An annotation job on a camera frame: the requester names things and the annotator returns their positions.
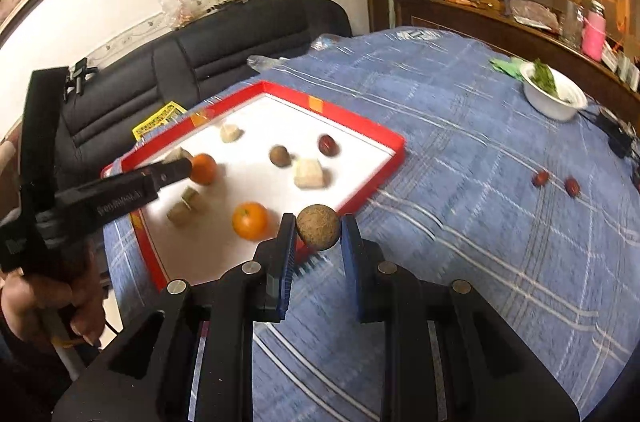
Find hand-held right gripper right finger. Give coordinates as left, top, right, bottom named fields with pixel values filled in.
left=341, top=213, right=588, bottom=422

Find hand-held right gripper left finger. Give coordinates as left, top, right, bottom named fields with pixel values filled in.
left=52, top=212, right=298, bottom=422

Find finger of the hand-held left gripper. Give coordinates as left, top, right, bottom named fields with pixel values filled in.
left=142, top=156, right=195, bottom=198

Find orange tangerine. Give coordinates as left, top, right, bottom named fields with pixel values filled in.
left=231, top=201, right=269, bottom=240
left=190, top=153, right=218, bottom=185

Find large pale cube chunk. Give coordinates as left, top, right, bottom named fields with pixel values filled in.
left=292, top=158, right=327, bottom=189

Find red tray with white inside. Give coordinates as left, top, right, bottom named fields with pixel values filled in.
left=100, top=80, right=407, bottom=294

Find person's left hand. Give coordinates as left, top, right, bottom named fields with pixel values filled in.
left=0, top=247, right=108, bottom=345

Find yellow leaflet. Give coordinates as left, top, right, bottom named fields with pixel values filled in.
left=131, top=101, right=187, bottom=140

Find black leather sofa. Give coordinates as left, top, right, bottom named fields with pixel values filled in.
left=52, top=0, right=353, bottom=173

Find clear plastic bag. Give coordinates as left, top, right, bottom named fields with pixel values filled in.
left=247, top=54, right=291, bottom=76

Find crumpled clear plastic wrap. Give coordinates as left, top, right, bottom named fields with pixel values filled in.
left=152, top=0, right=201, bottom=26

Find white bowl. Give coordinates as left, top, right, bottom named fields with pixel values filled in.
left=520, top=61, right=589, bottom=122

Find green leafy vegetables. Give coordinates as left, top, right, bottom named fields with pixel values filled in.
left=531, top=58, right=560, bottom=96

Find wooden cabinet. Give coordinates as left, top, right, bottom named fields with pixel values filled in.
left=355, top=0, right=640, bottom=103

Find black power adapter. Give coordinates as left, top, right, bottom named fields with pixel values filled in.
left=590, top=107, right=636, bottom=158

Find clear glass jar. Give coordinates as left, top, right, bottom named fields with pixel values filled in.
left=562, top=0, right=586, bottom=46

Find pink bottle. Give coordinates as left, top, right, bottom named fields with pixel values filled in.
left=582, top=0, right=606, bottom=62

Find black bracket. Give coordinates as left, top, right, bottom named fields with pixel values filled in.
left=65, top=58, right=98, bottom=96

